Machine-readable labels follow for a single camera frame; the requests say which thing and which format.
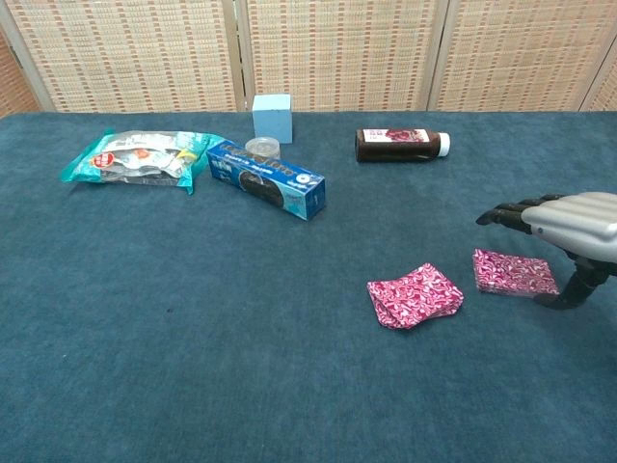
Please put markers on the teal clear snack bag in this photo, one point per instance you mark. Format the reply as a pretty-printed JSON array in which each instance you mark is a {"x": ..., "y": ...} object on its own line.
[{"x": 140, "y": 161}]

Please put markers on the blue felt table cover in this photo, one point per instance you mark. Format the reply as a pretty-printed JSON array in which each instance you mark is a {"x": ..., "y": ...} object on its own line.
[{"x": 241, "y": 337}]

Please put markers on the woven bamboo screen panel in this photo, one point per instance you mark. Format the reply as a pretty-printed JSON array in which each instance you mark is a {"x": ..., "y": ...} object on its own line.
[
  {"x": 608, "y": 94},
  {"x": 516, "y": 53},
  {"x": 130, "y": 53},
  {"x": 12, "y": 87},
  {"x": 342, "y": 53}
]

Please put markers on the brown bottle white cap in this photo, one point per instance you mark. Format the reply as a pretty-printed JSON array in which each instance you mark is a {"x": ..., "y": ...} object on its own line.
[{"x": 395, "y": 147}]

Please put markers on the light blue cube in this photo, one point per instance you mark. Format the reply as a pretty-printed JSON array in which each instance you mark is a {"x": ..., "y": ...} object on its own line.
[{"x": 272, "y": 118}]

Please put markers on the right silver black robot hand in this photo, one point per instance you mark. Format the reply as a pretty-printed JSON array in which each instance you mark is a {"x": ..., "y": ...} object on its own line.
[{"x": 573, "y": 219}]

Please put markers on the clear round plastic jar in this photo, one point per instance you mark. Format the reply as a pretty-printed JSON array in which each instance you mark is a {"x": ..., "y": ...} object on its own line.
[{"x": 262, "y": 146}]

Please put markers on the blue cookie box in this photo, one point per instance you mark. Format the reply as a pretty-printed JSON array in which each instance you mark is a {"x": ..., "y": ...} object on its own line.
[{"x": 265, "y": 181}]

